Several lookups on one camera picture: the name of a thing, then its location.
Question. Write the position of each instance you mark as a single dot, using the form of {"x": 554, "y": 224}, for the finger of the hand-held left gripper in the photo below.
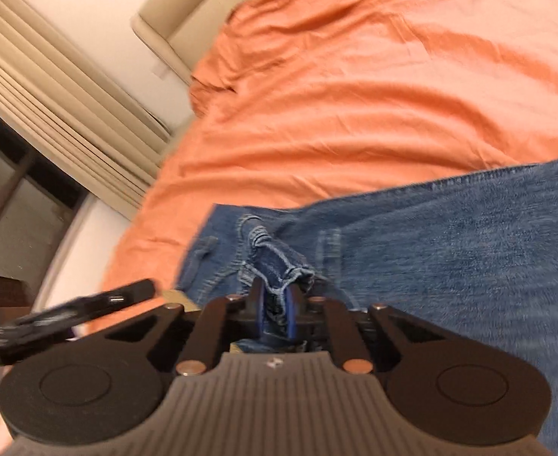
{"x": 93, "y": 304}

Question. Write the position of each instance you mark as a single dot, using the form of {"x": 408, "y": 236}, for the beige curtain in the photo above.
{"x": 60, "y": 104}

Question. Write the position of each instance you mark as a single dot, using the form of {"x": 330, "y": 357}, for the blue denim pants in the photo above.
{"x": 426, "y": 256}

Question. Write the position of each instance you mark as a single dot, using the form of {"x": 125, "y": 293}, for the orange duvet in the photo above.
{"x": 355, "y": 80}

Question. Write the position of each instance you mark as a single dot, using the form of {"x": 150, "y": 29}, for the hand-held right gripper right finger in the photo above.
{"x": 290, "y": 311}

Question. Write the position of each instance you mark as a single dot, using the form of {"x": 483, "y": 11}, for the dark framed window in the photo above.
{"x": 17, "y": 209}

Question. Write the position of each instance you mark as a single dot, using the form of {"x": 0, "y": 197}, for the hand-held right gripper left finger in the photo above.
{"x": 258, "y": 306}

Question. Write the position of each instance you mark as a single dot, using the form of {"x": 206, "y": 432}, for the beige padded nightstand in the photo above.
{"x": 179, "y": 19}

